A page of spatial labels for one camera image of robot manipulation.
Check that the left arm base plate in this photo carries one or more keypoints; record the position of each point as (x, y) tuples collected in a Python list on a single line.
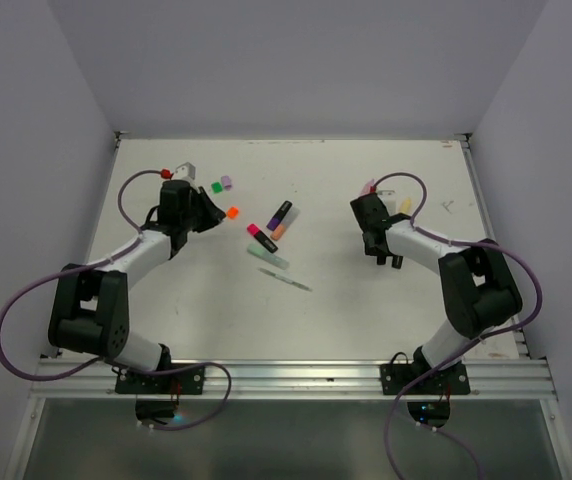
[(160, 412)]

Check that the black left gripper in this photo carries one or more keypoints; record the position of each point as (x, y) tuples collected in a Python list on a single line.
[(213, 215)]

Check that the pastel green highlighter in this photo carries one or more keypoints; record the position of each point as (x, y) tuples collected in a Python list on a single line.
[(261, 253)]

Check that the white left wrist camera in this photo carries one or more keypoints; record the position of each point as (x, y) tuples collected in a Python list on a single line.
[(186, 172)]

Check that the pink cap black highlighter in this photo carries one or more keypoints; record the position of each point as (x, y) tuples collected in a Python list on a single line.
[(262, 238)]

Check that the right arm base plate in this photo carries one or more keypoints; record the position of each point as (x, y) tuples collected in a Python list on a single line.
[(401, 380)]

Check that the pastel orange highlighter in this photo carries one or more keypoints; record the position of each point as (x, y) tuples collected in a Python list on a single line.
[(285, 224)]

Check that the orange cap black highlighter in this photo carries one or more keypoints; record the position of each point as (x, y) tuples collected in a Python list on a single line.
[(397, 262)]

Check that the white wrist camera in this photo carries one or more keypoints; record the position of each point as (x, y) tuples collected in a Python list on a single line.
[(186, 172), (389, 199)]

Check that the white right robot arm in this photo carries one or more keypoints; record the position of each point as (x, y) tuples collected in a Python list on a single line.
[(479, 292)]

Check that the purple cap black highlighter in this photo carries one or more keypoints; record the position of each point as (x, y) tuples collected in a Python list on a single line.
[(279, 215)]

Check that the thin grey pen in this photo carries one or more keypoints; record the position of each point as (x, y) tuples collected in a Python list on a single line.
[(284, 279)]

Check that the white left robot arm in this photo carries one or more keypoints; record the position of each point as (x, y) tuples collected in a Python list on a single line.
[(91, 312)]

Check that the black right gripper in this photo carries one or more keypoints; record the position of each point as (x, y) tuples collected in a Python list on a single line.
[(374, 251)]

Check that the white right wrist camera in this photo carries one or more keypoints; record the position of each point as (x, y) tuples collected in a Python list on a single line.
[(389, 199)]

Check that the aluminium front rail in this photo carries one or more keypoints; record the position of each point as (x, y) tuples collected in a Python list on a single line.
[(520, 379)]

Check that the pastel purple cap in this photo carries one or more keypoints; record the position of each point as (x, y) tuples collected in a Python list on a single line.
[(226, 183)]

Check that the pastel yellow highlighter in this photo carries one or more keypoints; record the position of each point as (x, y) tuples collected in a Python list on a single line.
[(405, 206)]

